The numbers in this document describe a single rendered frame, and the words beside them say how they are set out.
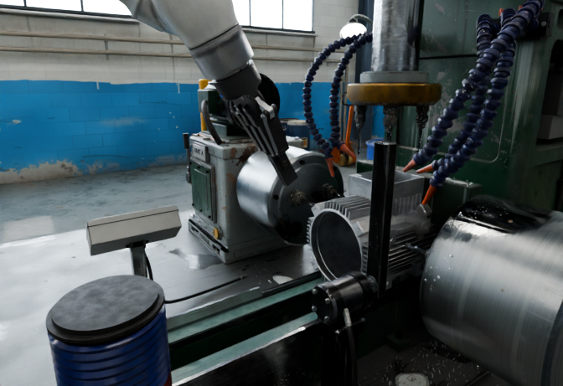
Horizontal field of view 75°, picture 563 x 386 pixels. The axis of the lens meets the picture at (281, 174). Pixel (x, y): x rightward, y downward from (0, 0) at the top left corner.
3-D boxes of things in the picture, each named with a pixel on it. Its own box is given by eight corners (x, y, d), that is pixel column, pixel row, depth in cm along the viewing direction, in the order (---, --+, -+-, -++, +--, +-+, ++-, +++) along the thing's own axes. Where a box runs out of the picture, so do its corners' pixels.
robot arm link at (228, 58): (224, 26, 62) (240, 59, 65) (180, 52, 59) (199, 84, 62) (250, 18, 55) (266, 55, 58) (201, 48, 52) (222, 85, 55)
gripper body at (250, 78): (261, 56, 58) (286, 107, 62) (237, 59, 65) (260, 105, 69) (224, 80, 55) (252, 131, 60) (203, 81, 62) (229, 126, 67)
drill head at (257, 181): (281, 204, 131) (281, 134, 125) (353, 239, 102) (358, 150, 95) (215, 218, 118) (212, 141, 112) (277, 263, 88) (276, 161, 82)
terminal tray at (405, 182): (384, 197, 87) (386, 167, 85) (422, 209, 78) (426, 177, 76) (346, 206, 80) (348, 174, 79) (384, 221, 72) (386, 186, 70)
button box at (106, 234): (176, 237, 81) (170, 215, 83) (183, 226, 76) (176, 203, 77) (90, 257, 72) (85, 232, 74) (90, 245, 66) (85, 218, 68)
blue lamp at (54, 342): (155, 331, 26) (150, 274, 25) (184, 389, 21) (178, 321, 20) (56, 367, 23) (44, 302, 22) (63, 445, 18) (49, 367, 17)
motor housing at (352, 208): (367, 250, 94) (372, 178, 89) (432, 283, 78) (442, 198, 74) (304, 271, 83) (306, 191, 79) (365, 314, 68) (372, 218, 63)
